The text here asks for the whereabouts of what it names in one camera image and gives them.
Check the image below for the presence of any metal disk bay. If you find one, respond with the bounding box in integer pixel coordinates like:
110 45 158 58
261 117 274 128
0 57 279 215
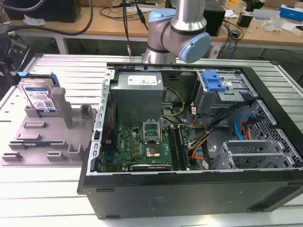
192 70 259 115

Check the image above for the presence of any wooden desk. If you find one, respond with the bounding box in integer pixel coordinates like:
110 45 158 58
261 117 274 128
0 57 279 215
4 2 303 51

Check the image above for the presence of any black equipment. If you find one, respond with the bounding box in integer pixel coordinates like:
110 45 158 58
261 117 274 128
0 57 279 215
0 23 32 88

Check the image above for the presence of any black open PC case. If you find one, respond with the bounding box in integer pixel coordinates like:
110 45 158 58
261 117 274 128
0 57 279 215
77 61 303 220

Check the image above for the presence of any grey power supply unit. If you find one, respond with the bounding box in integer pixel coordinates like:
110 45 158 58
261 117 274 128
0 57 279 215
110 71 164 127

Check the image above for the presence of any blue SATA wire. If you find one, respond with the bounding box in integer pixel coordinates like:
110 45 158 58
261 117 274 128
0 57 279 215
233 113 258 140

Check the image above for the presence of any blue white box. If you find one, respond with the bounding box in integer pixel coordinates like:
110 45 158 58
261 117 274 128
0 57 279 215
279 4 303 19

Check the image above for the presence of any black hanging cable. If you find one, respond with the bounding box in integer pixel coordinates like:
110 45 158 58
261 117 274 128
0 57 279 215
121 0 132 57

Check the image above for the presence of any CPU socket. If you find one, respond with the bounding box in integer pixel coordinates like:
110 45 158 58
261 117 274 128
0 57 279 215
144 144 165 159

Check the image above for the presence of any graphics card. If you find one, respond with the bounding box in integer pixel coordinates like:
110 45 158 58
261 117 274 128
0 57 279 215
128 163 172 172

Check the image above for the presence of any black RAM slot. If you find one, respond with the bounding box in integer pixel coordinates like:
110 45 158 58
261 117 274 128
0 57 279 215
169 126 181 171

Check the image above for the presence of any hard disk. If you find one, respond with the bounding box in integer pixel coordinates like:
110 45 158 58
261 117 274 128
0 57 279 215
17 71 60 113

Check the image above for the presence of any black computer tower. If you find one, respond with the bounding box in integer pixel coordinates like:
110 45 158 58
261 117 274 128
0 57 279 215
0 0 82 23

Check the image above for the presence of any grey parts rack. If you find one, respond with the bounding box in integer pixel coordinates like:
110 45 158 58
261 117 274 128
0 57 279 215
0 87 98 166

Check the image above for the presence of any metal socket cover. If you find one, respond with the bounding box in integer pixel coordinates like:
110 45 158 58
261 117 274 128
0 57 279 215
142 118 161 144

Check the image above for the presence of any green motherboard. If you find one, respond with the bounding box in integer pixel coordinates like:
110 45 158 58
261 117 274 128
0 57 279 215
101 124 192 172

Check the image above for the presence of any blue disk bay latch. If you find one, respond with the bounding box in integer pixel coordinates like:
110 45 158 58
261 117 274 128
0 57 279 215
201 70 226 92

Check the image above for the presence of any silver expansion slot bracket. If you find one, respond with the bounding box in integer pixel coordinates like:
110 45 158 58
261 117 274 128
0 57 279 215
222 140 285 159

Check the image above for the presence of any RAM stick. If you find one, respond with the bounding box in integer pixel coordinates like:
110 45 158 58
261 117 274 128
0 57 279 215
21 141 52 147

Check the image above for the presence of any black yellow wire bundle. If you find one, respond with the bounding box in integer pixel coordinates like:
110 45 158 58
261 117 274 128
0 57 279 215
160 87 186 118

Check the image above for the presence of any black box on desk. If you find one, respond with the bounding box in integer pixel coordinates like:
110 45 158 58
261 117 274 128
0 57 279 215
203 4 226 37

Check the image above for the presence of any orange power wire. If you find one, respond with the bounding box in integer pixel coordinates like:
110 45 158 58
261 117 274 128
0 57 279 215
243 117 254 141

